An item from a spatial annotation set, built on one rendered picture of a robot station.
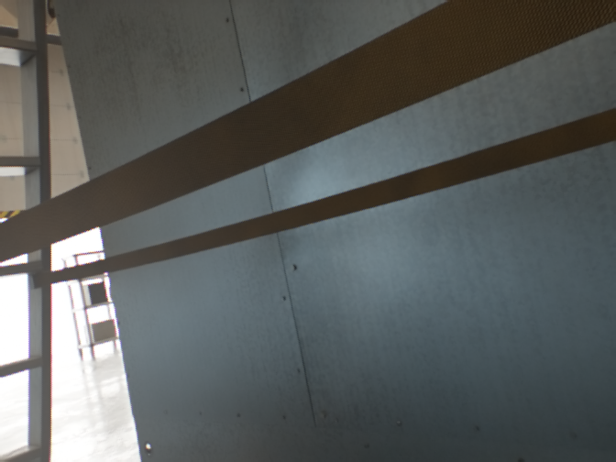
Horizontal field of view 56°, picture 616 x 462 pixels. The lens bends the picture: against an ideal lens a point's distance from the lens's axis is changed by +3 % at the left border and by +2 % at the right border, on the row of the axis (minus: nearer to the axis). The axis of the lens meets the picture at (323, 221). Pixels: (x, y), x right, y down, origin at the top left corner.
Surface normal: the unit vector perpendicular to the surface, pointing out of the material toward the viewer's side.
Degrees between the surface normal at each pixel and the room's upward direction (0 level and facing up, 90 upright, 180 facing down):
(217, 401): 90
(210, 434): 90
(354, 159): 90
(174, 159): 90
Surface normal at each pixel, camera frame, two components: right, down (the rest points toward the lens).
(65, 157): 0.73, -0.18
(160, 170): -0.62, 0.08
